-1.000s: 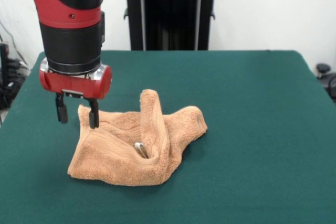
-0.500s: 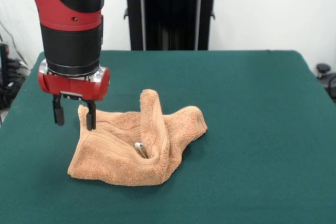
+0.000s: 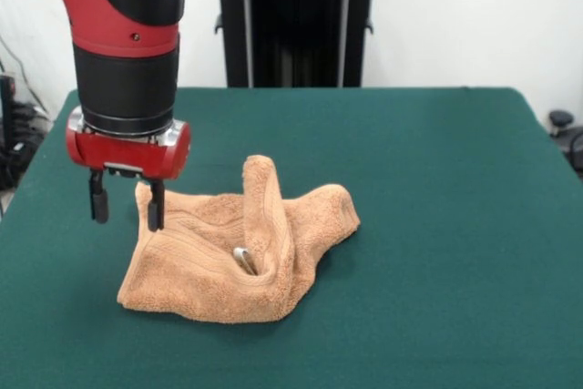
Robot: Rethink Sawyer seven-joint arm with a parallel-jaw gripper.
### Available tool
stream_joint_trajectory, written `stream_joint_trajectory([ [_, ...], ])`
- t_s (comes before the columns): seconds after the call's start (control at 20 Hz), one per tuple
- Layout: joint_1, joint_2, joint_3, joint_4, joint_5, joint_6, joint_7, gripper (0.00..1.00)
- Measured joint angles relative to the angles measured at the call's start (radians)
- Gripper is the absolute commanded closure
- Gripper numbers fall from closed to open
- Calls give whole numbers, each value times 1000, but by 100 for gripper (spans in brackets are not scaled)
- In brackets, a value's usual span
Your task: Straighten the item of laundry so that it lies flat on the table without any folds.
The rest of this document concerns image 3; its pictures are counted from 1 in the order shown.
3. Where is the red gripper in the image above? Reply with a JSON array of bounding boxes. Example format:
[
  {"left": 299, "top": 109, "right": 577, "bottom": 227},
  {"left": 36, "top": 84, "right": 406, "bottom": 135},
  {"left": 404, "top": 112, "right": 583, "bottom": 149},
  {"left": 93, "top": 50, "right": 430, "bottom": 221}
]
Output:
[{"left": 66, "top": 106, "right": 192, "bottom": 233}]

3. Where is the tan terry towel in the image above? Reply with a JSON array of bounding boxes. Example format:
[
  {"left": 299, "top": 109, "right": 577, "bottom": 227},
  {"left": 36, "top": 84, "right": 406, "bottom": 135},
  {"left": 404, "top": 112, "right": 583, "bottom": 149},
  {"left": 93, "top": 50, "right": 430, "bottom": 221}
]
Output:
[{"left": 117, "top": 154, "right": 363, "bottom": 325}]

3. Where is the dark green table cloth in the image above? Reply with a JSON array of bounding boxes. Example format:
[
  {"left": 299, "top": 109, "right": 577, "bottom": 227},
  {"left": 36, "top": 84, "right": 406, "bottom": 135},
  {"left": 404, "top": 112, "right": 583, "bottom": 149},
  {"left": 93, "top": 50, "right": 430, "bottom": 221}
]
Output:
[{"left": 0, "top": 86, "right": 583, "bottom": 389}]

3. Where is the grey wall cable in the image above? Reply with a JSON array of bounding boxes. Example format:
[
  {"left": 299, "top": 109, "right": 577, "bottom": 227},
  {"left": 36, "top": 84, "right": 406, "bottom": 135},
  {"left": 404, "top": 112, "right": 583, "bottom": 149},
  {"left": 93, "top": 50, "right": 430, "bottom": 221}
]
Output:
[{"left": 0, "top": 36, "right": 49, "bottom": 117}]

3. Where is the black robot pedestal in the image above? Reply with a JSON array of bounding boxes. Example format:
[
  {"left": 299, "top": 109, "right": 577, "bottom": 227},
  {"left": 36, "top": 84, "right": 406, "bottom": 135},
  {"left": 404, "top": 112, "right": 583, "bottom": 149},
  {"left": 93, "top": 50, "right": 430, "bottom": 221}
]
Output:
[{"left": 199, "top": 0, "right": 394, "bottom": 88}]

